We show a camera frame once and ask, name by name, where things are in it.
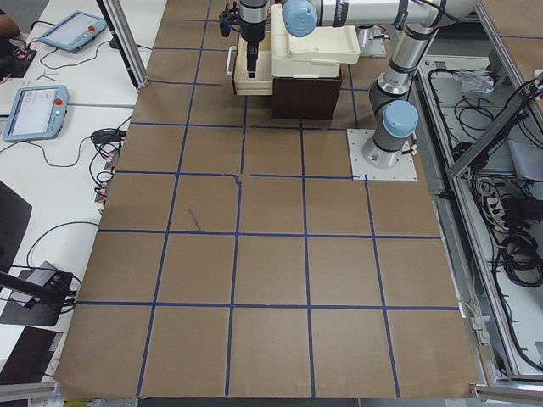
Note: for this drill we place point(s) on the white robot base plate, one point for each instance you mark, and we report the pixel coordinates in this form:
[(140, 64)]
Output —
[(369, 163)]

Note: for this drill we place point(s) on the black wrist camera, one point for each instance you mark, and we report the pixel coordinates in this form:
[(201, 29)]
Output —
[(229, 19)]

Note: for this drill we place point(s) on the light wooden drawer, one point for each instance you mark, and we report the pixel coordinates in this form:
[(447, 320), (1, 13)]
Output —
[(261, 84)]

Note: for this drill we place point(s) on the upper teach pendant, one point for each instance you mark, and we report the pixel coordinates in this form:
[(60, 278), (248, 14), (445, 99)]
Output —
[(74, 31)]

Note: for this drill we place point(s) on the aluminium frame post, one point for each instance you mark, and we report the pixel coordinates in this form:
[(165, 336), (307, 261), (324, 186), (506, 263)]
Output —
[(115, 19)]

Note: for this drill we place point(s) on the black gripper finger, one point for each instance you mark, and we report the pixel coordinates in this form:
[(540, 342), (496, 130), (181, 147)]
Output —
[(250, 60), (255, 55)]

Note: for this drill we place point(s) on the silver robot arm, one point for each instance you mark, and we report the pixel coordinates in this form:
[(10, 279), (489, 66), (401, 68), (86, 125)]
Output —
[(418, 22)]

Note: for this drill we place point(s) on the teach pendant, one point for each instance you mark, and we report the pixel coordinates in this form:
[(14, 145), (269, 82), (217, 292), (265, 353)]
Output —
[(74, 31), (37, 113)]

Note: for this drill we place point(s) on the dark brown wooden cabinet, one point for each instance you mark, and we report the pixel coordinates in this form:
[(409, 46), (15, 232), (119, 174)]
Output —
[(311, 99)]

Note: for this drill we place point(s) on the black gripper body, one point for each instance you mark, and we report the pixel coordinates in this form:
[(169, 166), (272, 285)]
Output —
[(252, 36)]

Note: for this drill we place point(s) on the lower teach pendant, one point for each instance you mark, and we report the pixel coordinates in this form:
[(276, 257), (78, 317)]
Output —
[(37, 113)]

